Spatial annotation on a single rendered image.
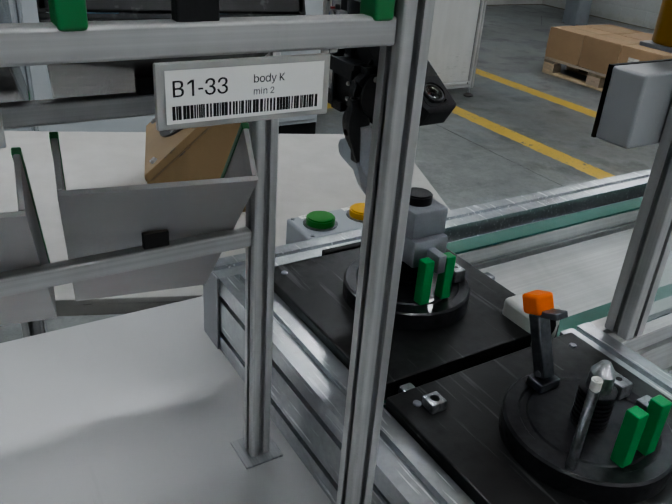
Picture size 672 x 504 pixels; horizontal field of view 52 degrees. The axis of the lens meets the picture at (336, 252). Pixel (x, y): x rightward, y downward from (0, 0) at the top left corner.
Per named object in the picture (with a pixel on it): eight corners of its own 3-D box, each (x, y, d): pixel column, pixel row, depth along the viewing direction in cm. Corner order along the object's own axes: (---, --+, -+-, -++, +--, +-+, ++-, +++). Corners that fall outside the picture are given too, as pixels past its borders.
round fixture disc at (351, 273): (319, 279, 79) (320, 264, 78) (417, 255, 86) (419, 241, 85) (389, 344, 69) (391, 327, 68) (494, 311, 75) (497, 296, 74)
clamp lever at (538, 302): (527, 376, 61) (520, 293, 60) (543, 370, 62) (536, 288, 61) (559, 386, 58) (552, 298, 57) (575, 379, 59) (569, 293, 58)
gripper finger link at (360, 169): (349, 181, 83) (355, 106, 78) (376, 200, 78) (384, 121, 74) (326, 185, 81) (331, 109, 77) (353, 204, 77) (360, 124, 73)
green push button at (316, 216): (300, 225, 95) (300, 212, 94) (325, 221, 97) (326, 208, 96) (314, 237, 92) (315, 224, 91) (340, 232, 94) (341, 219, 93)
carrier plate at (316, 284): (261, 283, 81) (261, 267, 80) (422, 245, 93) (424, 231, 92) (374, 404, 63) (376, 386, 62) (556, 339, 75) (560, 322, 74)
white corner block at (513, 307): (496, 328, 76) (503, 296, 74) (526, 318, 78) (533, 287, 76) (527, 350, 73) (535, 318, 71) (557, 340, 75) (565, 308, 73)
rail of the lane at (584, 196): (203, 330, 87) (201, 255, 82) (648, 215, 130) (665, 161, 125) (220, 354, 83) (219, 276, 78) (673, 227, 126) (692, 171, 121)
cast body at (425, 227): (377, 243, 76) (383, 184, 73) (409, 236, 78) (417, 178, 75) (423, 278, 70) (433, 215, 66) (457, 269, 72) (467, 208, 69)
